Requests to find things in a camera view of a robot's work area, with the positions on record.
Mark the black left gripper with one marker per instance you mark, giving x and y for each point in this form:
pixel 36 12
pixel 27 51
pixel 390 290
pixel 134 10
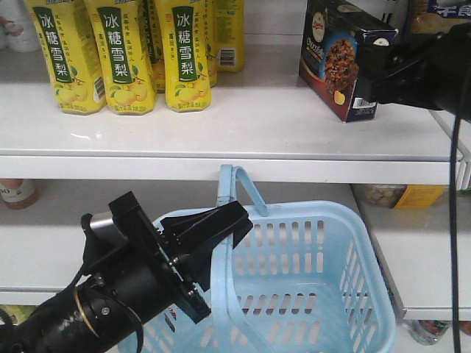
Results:
pixel 158 257

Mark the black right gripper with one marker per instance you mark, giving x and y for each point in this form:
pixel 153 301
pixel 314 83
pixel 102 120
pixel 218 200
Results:
pixel 401 73

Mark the blue Chocofello cookie box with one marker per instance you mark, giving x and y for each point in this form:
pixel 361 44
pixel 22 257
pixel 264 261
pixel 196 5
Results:
pixel 333 31

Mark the light blue plastic basket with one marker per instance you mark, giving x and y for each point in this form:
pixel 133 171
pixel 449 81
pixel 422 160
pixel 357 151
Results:
pixel 304 279

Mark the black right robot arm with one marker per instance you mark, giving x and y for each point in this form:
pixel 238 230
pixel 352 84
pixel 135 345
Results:
pixel 452 71

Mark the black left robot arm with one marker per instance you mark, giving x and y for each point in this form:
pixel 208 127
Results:
pixel 86 317

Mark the blue cracker bag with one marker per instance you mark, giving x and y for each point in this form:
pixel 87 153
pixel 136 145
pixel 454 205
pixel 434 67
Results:
pixel 430 17

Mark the white store shelving unit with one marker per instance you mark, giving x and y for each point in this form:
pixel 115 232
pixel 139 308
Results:
pixel 264 118

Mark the yellow-labelled snack tub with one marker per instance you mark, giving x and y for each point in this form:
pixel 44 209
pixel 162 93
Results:
pixel 401 197

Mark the yellow pear drink bottle rear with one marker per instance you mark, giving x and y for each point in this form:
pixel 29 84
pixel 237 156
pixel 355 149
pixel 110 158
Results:
pixel 227 34

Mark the yellow pear drink bottle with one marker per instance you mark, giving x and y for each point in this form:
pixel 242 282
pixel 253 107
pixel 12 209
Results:
pixel 118 28
pixel 187 81
pixel 69 49
pixel 227 34

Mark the orange-lidded jar lower shelf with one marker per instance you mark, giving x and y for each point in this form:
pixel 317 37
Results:
pixel 18 194

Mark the clear jar bottom shelf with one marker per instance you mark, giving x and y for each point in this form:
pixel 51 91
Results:
pixel 428 332

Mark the white yogurt bottle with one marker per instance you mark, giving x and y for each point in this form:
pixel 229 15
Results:
pixel 19 29

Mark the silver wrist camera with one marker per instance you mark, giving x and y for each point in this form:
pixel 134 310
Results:
pixel 101 233

